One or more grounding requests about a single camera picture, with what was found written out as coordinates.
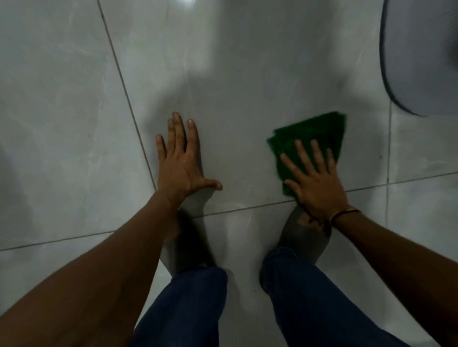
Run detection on person's right leg blue jeans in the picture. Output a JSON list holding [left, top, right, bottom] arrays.
[[259, 248, 410, 347]]

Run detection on person's leg blue jeans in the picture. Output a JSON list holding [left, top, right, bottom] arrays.
[[259, 248, 410, 347], [128, 266, 229, 347]]

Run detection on person's left forearm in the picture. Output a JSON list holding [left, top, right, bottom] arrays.
[[0, 191, 187, 347]]

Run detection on person's left leg blue jeans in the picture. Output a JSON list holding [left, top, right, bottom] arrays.
[[128, 266, 229, 347]]

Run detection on green scrubbing cloth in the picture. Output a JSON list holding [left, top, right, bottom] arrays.
[[266, 111, 347, 197]]

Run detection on gray round plastic basin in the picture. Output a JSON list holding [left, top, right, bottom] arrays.
[[379, 0, 458, 117]]

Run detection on black wristband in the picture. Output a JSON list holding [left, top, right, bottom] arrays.
[[329, 206, 362, 228]]

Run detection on person's right hand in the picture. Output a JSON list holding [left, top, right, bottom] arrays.
[[280, 139, 350, 225]]

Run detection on person's right dark sandal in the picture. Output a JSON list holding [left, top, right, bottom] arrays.
[[275, 205, 332, 265]]

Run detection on person's right forearm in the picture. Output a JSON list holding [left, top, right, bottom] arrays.
[[333, 211, 458, 347]]

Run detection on person's left hand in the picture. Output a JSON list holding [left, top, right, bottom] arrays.
[[156, 112, 223, 209]]

